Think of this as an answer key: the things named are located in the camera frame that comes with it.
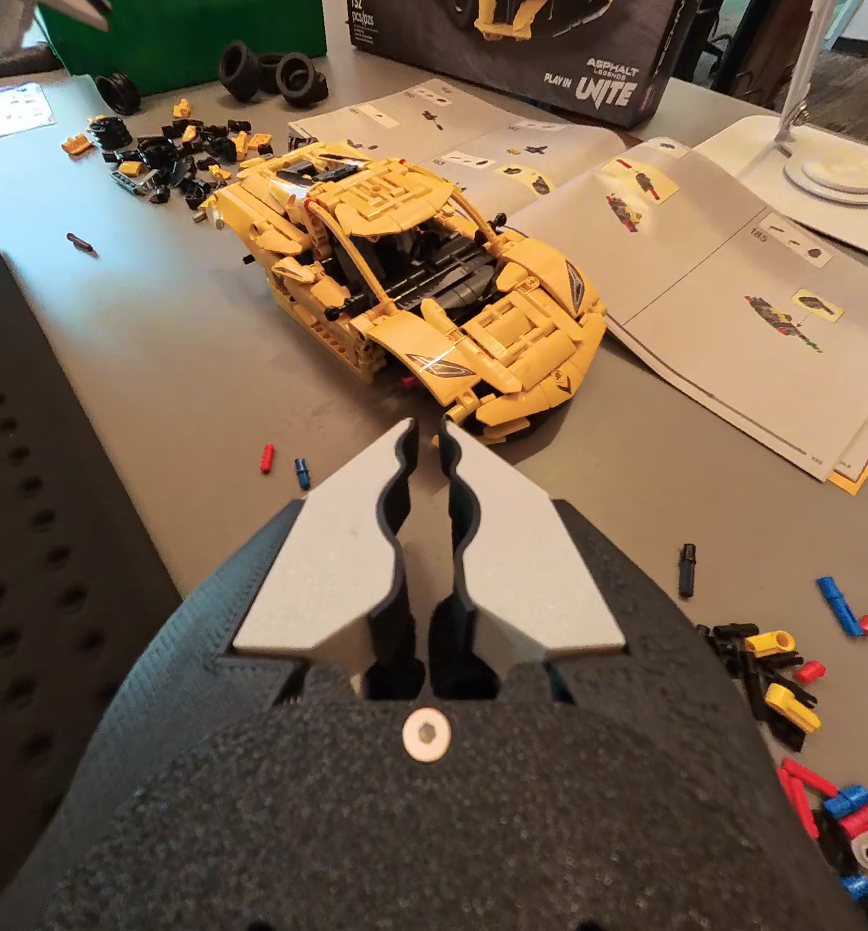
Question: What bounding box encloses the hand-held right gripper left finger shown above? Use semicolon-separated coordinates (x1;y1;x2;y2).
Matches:
232;418;426;701

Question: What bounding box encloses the white document stand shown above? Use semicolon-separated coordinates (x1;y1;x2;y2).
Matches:
696;0;868;266

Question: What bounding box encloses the pile of red blue pins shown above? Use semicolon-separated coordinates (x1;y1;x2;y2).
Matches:
696;622;868;928

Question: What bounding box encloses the building instruction booklet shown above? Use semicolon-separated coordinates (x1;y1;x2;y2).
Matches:
289;79;868;497

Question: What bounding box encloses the yellow toy brick car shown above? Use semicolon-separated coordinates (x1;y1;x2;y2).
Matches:
209;140;610;446

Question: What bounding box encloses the toy car set box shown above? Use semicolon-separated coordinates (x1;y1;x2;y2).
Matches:
347;0;700;130

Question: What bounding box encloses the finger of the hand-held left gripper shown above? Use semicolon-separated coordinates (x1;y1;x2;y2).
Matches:
35;0;113;32

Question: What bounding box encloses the grey desk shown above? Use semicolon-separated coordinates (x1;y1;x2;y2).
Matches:
0;29;868;931

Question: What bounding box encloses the pile of black yellow bricks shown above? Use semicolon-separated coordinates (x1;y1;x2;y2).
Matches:
62;98;275;212

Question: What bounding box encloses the green plastic bin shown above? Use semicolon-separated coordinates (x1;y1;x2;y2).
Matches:
37;0;328;77

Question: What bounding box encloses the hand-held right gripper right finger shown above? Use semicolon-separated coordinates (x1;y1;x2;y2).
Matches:
430;416;627;701

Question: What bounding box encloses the long blue axle pin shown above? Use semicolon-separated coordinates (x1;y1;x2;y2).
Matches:
816;576;866;638

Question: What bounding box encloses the sticker sheet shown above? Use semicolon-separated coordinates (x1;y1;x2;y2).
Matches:
0;82;57;144

